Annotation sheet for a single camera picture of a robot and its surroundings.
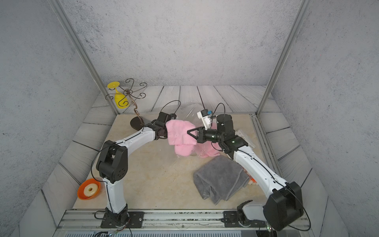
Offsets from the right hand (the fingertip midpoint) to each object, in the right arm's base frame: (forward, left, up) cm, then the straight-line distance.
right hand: (189, 133), depth 70 cm
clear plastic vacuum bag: (+25, +1, -12) cm, 28 cm away
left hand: (+14, +5, -19) cm, 24 cm away
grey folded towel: (-11, -16, -27) cm, 33 cm away
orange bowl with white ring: (-18, +54, -25) cm, 63 cm away
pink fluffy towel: (-4, +2, -4) cm, 6 cm away
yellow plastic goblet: (+31, +46, -5) cm, 56 cm away
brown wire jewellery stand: (+30, +38, +1) cm, 48 cm away
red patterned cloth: (-11, -34, -28) cm, 45 cm away
